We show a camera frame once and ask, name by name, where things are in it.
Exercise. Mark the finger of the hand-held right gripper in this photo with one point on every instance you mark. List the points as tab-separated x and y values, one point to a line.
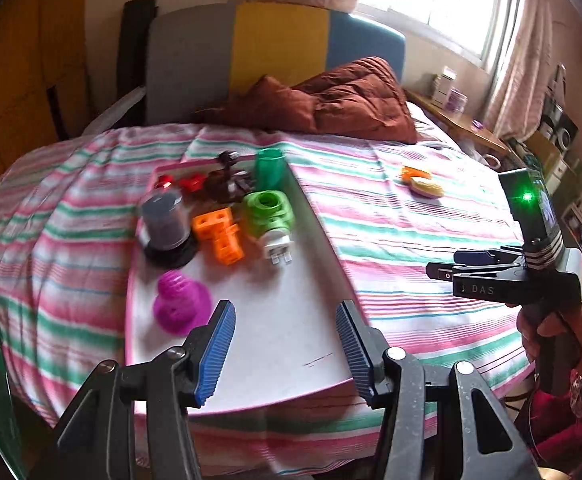
476	256
481	287

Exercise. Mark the brown quilt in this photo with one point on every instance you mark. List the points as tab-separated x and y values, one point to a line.
341	105

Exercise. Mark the green plastic cylinder piece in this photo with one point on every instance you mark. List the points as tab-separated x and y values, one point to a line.
269	170

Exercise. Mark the wooden wardrobe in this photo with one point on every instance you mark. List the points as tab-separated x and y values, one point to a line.
21	70

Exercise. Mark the person's pink clothing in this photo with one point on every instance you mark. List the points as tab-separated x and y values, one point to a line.
571	435

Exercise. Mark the grey yellow blue headboard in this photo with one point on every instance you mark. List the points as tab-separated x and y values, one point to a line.
221	60

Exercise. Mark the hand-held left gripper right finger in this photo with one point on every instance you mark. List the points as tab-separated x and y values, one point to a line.
353	355

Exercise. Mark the white small boxes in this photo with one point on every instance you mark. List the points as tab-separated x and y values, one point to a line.
445	85

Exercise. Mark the clear disc case black base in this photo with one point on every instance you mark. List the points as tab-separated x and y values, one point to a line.
163	225

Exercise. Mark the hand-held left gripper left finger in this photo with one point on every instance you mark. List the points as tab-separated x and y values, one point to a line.
216	355

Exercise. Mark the white tray pink rim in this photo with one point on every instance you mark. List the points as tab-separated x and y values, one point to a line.
271	320

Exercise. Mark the orange plastic block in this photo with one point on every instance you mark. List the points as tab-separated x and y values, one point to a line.
218	235

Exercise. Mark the dark brown toy figure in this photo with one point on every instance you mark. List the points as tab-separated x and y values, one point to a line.
223	185

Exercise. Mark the black speaker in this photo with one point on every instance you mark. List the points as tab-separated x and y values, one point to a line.
561	130

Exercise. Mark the purple jar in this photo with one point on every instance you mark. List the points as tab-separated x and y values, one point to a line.
457	101

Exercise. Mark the orange yellow pink toy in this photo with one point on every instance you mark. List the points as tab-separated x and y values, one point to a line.
423	182

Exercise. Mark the wooden bedside table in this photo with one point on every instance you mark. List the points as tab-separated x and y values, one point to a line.
466	127

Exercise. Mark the magenta ribbed plastic piece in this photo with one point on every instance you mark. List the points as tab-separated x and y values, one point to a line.
178	305

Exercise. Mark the black upright object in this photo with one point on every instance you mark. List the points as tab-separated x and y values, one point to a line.
133	50

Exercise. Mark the cardboard box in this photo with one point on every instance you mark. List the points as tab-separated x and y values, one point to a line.
548	155

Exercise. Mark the small red plastic piece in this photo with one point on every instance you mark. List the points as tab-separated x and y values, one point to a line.
166	180

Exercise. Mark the striped bedsheet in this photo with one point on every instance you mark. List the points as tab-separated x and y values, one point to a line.
421	270

